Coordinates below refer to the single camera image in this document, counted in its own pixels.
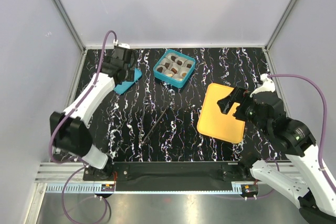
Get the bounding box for yellow plastic tray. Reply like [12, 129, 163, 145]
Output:
[197, 83, 245, 144]

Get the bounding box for teal box lid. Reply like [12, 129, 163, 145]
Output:
[113, 68, 142, 95]

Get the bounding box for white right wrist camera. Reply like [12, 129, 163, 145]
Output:
[250, 73, 276, 98]

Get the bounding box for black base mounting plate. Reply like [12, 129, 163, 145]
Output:
[83, 161, 254, 193]

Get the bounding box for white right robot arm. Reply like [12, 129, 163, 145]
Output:
[217, 88, 335, 223]

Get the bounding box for metal tongs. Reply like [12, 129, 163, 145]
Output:
[141, 98, 173, 146]

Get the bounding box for teal chocolate box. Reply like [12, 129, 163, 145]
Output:
[153, 49, 196, 89]

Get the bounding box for aluminium slotted rail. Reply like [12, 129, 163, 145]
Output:
[35, 163, 254, 195]

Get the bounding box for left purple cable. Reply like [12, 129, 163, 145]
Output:
[48, 30, 118, 224]

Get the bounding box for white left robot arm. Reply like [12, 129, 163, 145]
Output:
[50, 44, 137, 180]

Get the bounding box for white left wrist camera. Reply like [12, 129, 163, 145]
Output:
[113, 40, 130, 49]

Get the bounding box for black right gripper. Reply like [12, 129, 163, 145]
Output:
[216, 84, 269, 135]

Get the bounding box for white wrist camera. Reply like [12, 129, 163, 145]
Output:
[113, 40, 130, 49]
[250, 73, 276, 98]

